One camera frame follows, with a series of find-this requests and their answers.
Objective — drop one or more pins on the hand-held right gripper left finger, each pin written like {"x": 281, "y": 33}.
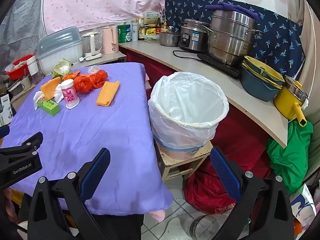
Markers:
{"x": 96, "y": 172}

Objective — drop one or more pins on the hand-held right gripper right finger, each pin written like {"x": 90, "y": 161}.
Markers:
{"x": 225, "y": 173}

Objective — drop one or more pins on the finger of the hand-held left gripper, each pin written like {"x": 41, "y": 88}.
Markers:
{"x": 25, "y": 143}
{"x": 3, "y": 132}

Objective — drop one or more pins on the green and white carton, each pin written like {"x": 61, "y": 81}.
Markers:
{"x": 48, "y": 106}

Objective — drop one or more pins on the white tissue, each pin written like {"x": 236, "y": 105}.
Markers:
{"x": 58, "y": 93}

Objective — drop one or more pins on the orange ridged packet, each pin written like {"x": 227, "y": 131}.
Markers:
{"x": 107, "y": 93}
{"x": 50, "y": 86}

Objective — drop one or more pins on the white paper cup pink print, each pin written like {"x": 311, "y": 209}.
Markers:
{"x": 70, "y": 93}

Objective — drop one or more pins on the white lined trash bin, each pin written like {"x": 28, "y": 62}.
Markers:
{"x": 190, "y": 100}

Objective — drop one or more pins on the small orange wrapper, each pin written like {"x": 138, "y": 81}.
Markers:
{"x": 71, "y": 76}

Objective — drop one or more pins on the orange red plastic bag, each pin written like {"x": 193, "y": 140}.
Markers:
{"x": 86, "y": 81}

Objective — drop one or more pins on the printed cardboard box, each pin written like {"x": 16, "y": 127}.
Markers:
{"x": 5, "y": 110}

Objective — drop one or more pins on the red fabric bag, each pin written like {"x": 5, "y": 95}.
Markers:
{"x": 207, "y": 192}

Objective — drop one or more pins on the dark red curtain cloth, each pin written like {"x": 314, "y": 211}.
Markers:
{"x": 237, "y": 135}

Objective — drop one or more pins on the wooden stool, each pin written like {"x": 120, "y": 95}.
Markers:
{"x": 175, "y": 166}

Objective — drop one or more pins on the clear plastic bottle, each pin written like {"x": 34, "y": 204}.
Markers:
{"x": 200, "y": 226}

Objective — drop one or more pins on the red plastic basin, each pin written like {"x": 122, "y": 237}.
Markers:
{"x": 17, "y": 66}

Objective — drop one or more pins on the green plastic bag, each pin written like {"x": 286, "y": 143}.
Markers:
{"x": 292, "y": 155}

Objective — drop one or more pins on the white lidded plastic container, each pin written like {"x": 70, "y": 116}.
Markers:
{"x": 32, "y": 65}

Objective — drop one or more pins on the white printed shopping bag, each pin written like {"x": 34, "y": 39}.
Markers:
{"x": 303, "y": 205}

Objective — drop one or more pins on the blue plastic basin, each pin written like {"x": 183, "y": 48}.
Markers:
{"x": 257, "y": 90}

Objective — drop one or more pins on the grey crinkled plastic sheet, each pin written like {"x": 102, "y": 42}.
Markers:
{"x": 17, "y": 35}

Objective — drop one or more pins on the yellow colander basin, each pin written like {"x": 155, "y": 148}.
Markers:
{"x": 272, "y": 71}
{"x": 276, "y": 86}

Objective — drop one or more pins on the white dish drainer grey lid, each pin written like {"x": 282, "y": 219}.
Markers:
{"x": 60, "y": 47}

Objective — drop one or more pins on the white power plug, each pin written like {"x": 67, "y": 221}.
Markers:
{"x": 82, "y": 59}

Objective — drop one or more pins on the black induction cooktop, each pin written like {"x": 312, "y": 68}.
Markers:
{"x": 220, "y": 65}

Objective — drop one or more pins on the green leafy vegetables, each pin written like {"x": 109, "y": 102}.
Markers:
{"x": 263, "y": 72}

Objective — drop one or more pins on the glass electric kettle white base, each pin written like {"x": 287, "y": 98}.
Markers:
{"x": 90, "y": 42}

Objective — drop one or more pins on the pink electric kettle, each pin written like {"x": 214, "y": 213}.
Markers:
{"x": 110, "y": 40}

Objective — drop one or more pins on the large steel steamer pot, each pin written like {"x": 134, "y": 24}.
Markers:
{"x": 232, "y": 40}

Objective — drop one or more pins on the steel rice cooker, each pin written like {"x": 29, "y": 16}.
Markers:
{"x": 193, "y": 36}

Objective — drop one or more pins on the green tin can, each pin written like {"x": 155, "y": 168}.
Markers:
{"x": 124, "y": 33}

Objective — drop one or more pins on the navy floral cloth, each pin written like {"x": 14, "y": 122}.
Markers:
{"x": 275, "y": 37}

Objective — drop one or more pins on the white thermos bottle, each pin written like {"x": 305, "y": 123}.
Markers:
{"x": 135, "y": 32}

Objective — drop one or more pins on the clear food container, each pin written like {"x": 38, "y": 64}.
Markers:
{"x": 152, "y": 38}

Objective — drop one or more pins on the small steel pot with lid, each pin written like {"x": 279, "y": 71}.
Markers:
{"x": 169, "y": 38}

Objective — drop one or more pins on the sauce bottle white label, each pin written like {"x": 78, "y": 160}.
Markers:
{"x": 141, "y": 31}

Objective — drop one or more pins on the yellow label jar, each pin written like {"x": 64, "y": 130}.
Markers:
{"x": 151, "y": 30}

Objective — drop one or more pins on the dark sauce bottle red label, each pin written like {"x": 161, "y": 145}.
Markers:
{"x": 158, "y": 26}

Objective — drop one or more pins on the amber bottle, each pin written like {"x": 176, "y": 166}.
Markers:
{"x": 165, "y": 26}

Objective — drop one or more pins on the pink dotted cloth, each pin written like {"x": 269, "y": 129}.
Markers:
{"x": 100, "y": 2}

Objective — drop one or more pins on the white green cardboard box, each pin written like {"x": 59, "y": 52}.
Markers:
{"x": 151, "y": 17}

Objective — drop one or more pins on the dark purple cloth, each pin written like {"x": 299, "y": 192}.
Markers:
{"x": 232, "y": 7}

